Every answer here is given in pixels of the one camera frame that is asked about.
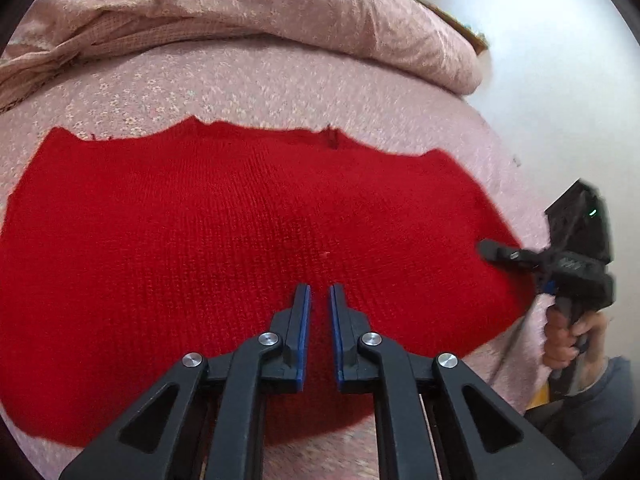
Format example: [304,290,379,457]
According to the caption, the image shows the person's dark trousers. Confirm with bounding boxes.
[525,400,568,461]

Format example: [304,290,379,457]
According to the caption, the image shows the pink floral duvet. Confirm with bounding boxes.
[0,0,485,113]

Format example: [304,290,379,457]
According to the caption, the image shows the person's right hand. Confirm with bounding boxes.
[542,305,608,376]

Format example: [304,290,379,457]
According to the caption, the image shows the red knitted sweater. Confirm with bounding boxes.
[0,116,538,448]

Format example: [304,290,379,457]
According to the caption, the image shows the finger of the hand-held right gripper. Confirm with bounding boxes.
[477,239,547,275]

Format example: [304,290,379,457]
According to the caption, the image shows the person's right forearm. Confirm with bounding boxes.
[562,356,637,480]

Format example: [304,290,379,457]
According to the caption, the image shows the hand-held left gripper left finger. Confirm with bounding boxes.
[59,283,313,480]

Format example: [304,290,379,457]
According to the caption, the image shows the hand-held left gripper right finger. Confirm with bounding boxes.
[327,283,583,480]

